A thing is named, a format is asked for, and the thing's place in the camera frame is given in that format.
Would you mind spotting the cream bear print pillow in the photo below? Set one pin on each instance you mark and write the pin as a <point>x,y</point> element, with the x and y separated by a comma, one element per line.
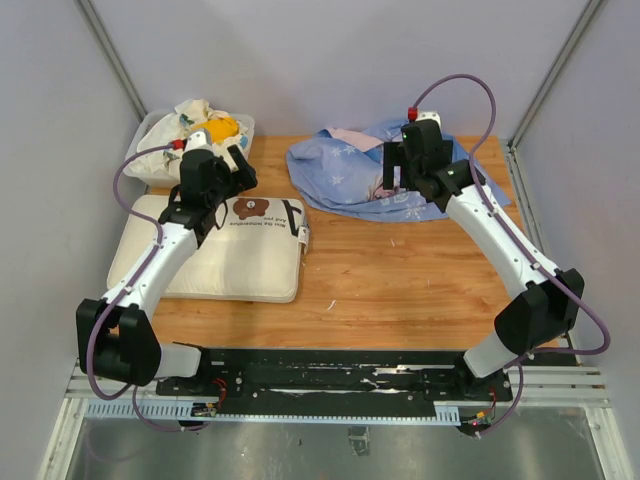
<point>255,256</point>

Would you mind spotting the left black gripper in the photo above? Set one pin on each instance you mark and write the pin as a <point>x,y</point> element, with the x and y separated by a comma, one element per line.
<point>244,176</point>

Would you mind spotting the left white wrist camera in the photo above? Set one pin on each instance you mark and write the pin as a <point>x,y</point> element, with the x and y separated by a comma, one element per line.
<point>198,140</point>

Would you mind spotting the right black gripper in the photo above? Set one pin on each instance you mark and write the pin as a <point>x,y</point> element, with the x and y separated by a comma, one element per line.
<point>393,152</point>

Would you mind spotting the clear plastic bin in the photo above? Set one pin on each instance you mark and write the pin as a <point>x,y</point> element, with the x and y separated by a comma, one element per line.
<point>161,178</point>

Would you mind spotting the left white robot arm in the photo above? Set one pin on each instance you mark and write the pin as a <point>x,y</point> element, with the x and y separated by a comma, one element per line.
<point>117,346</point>

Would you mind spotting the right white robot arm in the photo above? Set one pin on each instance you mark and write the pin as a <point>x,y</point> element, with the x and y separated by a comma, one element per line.
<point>543,297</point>

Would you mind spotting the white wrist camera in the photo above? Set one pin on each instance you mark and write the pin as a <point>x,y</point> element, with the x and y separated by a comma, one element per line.
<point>429,115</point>
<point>198,140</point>

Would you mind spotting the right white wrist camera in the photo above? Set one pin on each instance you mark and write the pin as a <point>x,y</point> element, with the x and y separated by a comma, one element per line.
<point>429,115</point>

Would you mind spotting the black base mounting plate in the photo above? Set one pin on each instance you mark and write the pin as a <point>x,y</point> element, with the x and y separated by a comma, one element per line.
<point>350,384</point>

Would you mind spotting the orange cloth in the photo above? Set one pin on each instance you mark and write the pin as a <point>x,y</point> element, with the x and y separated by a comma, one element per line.
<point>219,129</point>

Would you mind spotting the grey slotted cable duct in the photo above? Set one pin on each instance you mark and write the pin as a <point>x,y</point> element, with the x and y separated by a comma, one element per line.
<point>179,410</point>

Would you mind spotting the cream patterned crumpled cloth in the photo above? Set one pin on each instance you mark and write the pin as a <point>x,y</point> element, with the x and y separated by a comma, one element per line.
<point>179,126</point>

